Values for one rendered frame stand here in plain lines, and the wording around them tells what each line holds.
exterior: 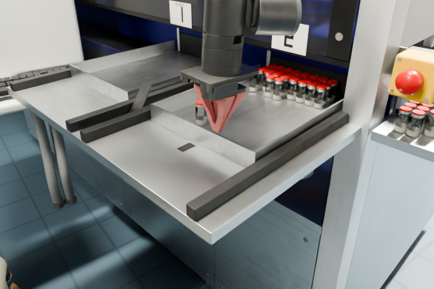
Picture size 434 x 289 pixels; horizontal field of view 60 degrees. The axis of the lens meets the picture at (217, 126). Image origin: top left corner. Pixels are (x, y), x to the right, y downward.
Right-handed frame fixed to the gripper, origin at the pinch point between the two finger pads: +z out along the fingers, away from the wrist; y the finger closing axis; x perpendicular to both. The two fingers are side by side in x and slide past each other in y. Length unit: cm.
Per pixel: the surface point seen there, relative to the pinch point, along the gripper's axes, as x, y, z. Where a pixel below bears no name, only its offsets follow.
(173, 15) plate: 45, 26, -6
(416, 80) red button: -18.5, 24.5, -8.1
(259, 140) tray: -1.1, 9.9, 5.5
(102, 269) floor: 68, 10, 97
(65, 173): 94, 10, 64
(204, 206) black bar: -8.9, -10.3, 4.6
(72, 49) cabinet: 85, 15, 11
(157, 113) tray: 17.0, 1.0, 4.6
